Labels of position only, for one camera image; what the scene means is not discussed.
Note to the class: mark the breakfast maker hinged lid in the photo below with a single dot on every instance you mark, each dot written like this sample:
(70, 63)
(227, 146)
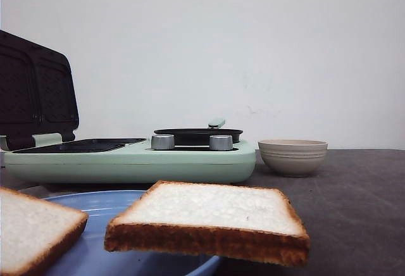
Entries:
(37, 93)

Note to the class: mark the silver control knob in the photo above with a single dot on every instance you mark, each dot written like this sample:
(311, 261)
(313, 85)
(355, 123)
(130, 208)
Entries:
(220, 143)
(162, 142)

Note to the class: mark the left silver control knob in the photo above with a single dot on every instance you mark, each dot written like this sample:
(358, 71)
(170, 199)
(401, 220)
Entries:
(162, 142)

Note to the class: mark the beige ribbed bowl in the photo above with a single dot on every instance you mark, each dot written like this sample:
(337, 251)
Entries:
(293, 158)

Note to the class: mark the right silver control knob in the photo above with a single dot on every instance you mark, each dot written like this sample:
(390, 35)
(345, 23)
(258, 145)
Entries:
(220, 143)

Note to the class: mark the blue plastic plate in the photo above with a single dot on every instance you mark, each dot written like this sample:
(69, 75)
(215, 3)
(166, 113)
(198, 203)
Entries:
(88, 256)

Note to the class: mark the black frying pan green handle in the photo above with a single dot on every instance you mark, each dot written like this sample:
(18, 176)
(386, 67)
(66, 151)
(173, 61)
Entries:
(200, 136)

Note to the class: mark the white bread slice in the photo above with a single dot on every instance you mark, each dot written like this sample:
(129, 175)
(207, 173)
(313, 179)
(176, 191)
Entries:
(247, 223)
(35, 232)

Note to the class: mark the mint green breakfast maker base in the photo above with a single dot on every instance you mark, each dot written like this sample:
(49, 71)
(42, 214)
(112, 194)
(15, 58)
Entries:
(129, 161)

